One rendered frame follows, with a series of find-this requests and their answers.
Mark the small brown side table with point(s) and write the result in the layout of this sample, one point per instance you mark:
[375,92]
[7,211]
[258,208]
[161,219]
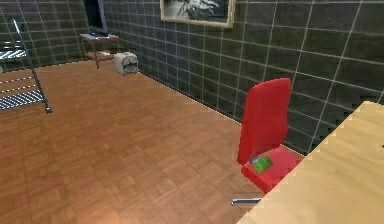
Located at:
[99,41]

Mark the light wooden table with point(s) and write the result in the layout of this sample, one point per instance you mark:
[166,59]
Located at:
[333,180]

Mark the green flat object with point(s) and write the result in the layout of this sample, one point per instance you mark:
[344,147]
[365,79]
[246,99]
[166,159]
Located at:
[262,164]

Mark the red office chair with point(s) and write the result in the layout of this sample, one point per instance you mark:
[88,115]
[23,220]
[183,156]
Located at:
[265,116]

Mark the framed black white picture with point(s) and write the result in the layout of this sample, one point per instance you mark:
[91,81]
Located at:
[196,10]

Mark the white alarm clock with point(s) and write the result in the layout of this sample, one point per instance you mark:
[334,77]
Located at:
[126,63]

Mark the black television set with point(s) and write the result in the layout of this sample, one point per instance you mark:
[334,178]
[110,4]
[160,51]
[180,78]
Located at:
[96,16]

